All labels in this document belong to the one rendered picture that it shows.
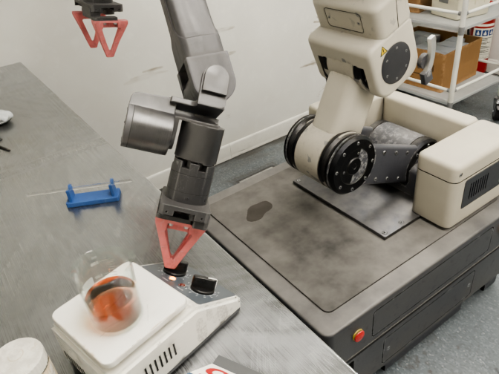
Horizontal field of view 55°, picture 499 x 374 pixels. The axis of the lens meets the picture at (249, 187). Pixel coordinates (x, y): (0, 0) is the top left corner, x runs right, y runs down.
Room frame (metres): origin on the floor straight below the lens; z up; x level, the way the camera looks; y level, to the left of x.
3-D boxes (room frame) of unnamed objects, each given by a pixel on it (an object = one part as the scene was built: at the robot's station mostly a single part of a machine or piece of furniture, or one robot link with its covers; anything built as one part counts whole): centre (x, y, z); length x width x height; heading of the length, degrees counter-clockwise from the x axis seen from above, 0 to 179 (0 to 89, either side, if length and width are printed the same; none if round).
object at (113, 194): (0.78, 0.30, 0.77); 0.10 x 0.03 x 0.04; 93
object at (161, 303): (0.40, 0.17, 0.83); 0.12 x 0.12 x 0.01; 45
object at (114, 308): (0.39, 0.16, 0.88); 0.07 x 0.06 x 0.08; 107
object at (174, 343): (0.42, 0.15, 0.79); 0.22 x 0.13 x 0.08; 135
